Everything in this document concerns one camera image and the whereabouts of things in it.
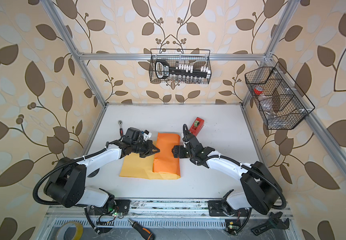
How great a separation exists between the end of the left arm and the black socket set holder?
38 cm

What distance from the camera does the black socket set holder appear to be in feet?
2.72

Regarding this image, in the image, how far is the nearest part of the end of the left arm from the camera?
2.18 ft
